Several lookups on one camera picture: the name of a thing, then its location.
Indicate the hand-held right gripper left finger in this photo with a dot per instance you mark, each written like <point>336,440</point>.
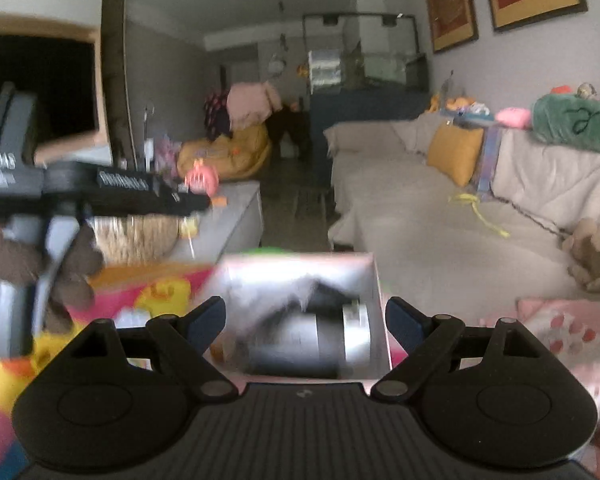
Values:
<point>207,319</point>

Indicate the glass fish tank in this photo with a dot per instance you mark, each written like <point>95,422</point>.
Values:
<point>365,55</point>

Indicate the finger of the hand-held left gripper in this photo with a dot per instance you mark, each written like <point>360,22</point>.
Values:
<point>150,200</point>

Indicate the dark blue cabinet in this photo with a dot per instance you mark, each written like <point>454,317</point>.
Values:
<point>360,110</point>

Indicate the yellow ribbon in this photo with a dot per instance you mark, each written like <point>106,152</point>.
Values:
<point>475,202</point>

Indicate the white plastic bag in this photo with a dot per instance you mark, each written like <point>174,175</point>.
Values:
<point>280,295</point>

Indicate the duck print mat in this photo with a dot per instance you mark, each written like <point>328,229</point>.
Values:
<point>165,287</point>

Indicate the wooden frame cabinet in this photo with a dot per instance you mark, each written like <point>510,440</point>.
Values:
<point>55,85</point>

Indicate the blue patterned box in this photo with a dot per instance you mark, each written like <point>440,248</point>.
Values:
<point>487,160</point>

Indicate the white cardboard box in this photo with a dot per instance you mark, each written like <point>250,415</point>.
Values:
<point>350,270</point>

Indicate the black plastic device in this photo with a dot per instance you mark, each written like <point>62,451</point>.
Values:
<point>305,335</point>

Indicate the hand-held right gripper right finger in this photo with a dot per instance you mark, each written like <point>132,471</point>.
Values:
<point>402,317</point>

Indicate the pink paw print blanket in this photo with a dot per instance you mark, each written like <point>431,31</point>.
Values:
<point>565,330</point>

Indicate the pink clothing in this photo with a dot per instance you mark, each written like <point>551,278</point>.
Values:
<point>250,102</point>

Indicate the glass jar of peanuts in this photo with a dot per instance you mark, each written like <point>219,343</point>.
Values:
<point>135,240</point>

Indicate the yellow cushion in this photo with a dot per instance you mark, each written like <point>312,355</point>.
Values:
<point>455,152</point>

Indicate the beige covered sofa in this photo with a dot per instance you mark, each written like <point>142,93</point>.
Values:
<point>430,240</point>

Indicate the pink plush toy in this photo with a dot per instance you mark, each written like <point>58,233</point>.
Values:
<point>512,116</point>

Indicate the pink round toy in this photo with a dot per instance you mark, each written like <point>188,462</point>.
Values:
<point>204,177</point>

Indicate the yellow bean bag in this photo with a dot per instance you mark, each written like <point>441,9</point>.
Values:
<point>230,155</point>

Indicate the brown teddy bear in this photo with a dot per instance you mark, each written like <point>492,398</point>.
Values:
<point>592,255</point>

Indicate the green plush toy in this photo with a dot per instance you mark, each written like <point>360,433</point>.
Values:
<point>570,120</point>

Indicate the dark pink spotted cloth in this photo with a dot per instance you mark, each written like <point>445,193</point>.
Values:
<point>215,115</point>

